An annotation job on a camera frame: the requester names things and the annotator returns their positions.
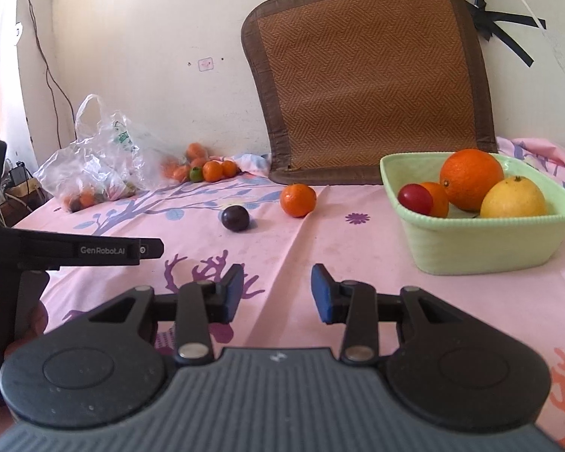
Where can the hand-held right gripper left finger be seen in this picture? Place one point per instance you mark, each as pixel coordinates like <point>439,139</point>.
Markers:
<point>233,292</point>

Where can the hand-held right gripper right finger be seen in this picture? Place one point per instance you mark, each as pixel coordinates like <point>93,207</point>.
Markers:
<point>322,292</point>

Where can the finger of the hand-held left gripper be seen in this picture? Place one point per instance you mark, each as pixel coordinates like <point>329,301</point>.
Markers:
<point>99,249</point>

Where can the red plum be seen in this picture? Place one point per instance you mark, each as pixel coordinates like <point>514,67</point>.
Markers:
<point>414,197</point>

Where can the small tangerine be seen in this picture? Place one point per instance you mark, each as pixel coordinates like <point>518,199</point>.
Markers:
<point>439,200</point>

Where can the light green plastic basket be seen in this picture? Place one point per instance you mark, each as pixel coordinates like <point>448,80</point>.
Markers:
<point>475,245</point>

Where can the large orange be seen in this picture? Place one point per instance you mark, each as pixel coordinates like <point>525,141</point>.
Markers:
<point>471,176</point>

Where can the large yellow citrus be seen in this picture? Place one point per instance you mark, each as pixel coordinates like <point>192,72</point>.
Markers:
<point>513,200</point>

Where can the person's left hand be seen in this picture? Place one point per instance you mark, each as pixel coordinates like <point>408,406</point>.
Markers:
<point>40,319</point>

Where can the pink printed bedsheet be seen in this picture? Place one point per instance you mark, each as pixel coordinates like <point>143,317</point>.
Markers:
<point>287,240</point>

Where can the dark purple plum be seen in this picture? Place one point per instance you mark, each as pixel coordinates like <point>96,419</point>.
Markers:
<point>235,218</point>

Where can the clear plastic bag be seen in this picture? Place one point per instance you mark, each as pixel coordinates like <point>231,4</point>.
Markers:
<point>99,160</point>

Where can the medium tangerine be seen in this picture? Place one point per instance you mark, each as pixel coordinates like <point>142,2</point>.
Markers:
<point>299,200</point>

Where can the pile of small tangerines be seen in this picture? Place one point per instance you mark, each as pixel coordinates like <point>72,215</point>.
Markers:
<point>213,171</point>

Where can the small green lime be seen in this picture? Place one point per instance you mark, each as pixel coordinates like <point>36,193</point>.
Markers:
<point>196,174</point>

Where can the brown woven seat mat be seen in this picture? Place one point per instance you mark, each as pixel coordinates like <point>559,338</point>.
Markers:
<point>367,84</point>

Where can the black tape strips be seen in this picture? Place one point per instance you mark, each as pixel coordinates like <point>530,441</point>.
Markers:
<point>504,33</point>

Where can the pink wall sticker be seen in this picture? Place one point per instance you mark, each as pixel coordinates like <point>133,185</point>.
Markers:
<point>205,64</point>

